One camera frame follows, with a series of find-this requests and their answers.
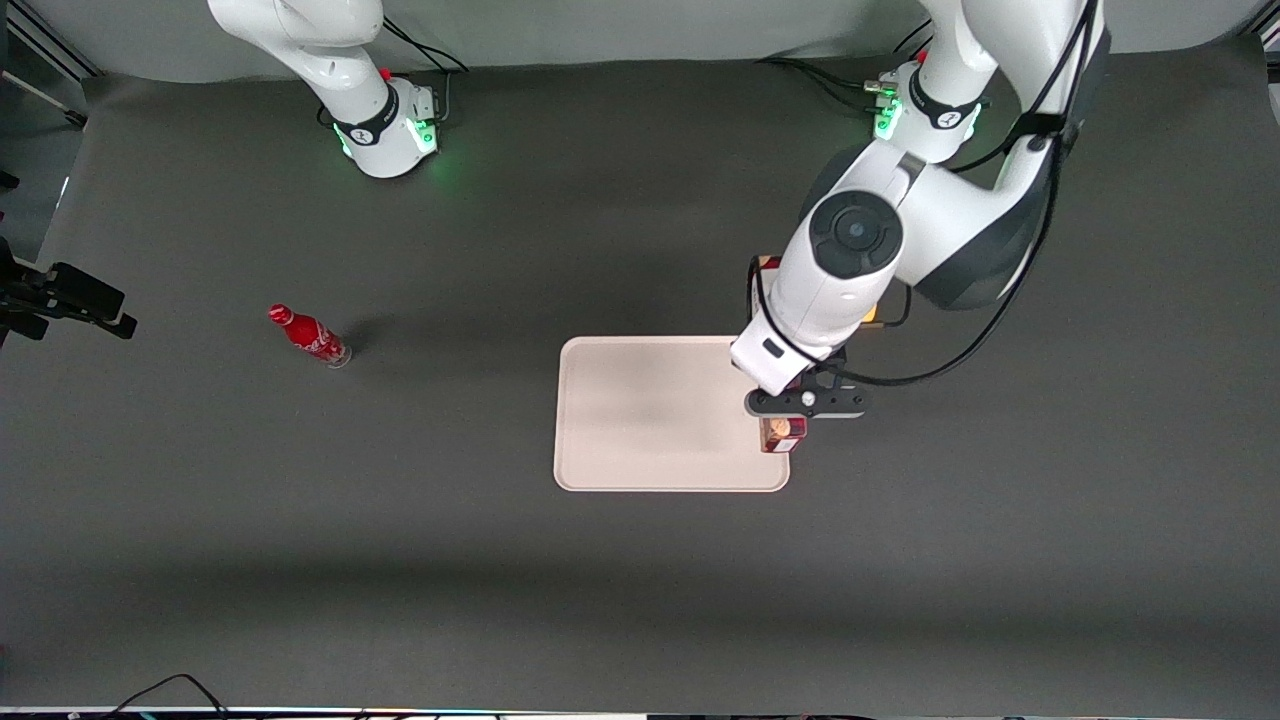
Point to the small yellow round object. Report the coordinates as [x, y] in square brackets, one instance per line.
[871, 312]

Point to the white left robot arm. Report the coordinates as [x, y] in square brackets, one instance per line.
[940, 215]

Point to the red cola bottle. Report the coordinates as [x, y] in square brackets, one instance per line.
[308, 335]

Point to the cream plastic tray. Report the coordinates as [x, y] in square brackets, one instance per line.
[650, 420]

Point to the red plaid cookie box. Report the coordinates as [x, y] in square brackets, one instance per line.
[785, 435]

